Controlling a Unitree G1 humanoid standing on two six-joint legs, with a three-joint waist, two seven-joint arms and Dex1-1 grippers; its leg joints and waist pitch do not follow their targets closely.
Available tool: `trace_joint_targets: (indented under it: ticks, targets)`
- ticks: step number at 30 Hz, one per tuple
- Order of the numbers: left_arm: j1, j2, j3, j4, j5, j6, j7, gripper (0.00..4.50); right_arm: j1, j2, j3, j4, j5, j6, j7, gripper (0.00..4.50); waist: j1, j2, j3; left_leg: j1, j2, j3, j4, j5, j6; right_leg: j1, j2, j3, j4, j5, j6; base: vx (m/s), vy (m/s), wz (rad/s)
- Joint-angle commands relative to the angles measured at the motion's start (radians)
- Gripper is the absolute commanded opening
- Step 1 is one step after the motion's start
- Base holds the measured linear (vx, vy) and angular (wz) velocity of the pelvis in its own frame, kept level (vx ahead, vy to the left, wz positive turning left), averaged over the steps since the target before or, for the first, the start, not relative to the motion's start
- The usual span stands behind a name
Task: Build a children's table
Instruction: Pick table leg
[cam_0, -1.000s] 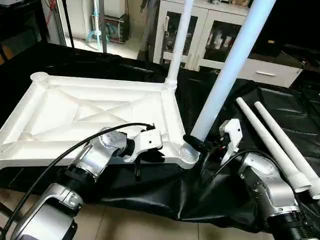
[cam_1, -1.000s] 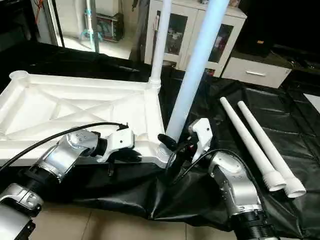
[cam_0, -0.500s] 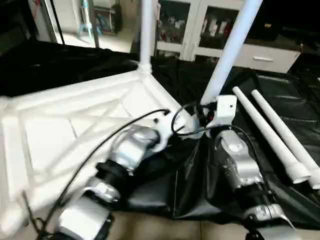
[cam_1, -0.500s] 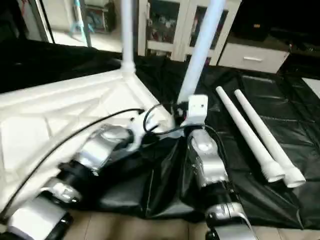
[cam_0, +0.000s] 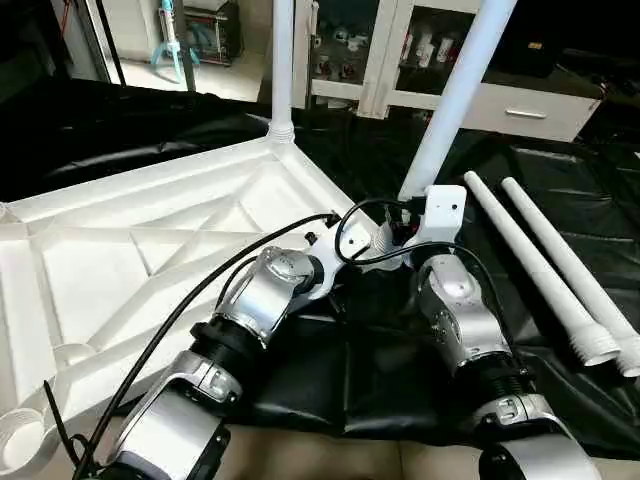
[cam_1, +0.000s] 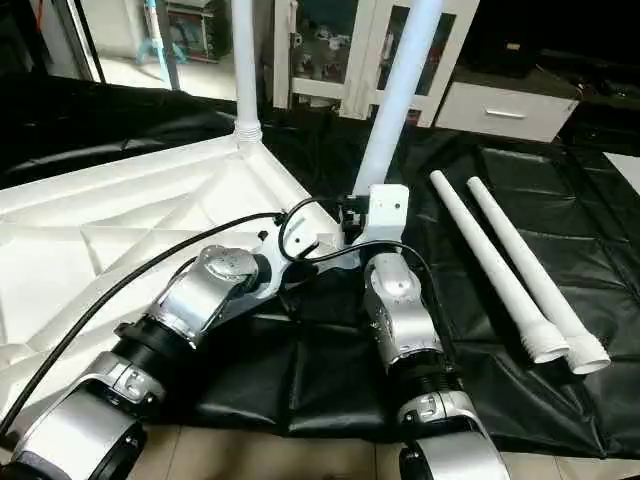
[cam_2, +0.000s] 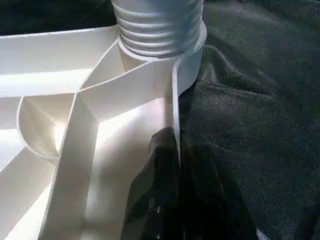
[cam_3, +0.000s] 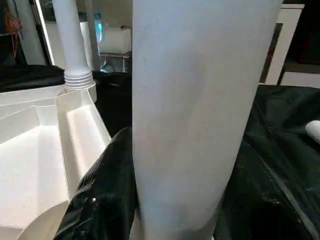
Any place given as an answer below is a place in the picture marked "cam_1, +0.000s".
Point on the white plastic table leg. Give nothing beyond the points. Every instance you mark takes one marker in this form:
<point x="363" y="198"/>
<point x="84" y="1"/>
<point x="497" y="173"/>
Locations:
<point x="490" y="260"/>
<point x="530" y="260"/>
<point x="245" y="60"/>
<point x="400" y="90"/>

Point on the white plastic table top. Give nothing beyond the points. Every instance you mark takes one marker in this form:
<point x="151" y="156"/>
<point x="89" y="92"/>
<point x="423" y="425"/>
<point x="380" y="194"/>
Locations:
<point x="100" y="230"/>

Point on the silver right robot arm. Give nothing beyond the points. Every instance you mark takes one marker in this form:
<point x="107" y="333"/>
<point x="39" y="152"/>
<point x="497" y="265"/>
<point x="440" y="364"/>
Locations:
<point x="400" y="310"/>

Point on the white glass-door cabinet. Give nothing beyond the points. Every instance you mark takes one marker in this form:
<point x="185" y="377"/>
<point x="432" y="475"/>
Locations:
<point x="358" y="80"/>

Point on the white drawer unit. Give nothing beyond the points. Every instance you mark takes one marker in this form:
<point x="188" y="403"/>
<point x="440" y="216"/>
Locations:
<point x="505" y="110"/>

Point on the black mat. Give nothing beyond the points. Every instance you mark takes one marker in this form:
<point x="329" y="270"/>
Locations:
<point x="560" y="200"/>

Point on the black box yellow label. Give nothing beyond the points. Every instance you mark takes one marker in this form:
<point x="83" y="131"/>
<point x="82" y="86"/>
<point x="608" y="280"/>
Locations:
<point x="510" y="35"/>

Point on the dark storage box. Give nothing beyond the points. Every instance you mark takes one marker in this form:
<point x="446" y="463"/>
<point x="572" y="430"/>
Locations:
<point x="195" y="25"/>

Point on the white flat panel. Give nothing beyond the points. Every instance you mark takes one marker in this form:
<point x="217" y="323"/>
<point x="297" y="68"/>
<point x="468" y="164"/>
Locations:
<point x="626" y="168"/>

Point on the light blue metal frame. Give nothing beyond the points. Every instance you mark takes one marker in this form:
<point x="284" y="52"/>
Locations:
<point x="160" y="35"/>

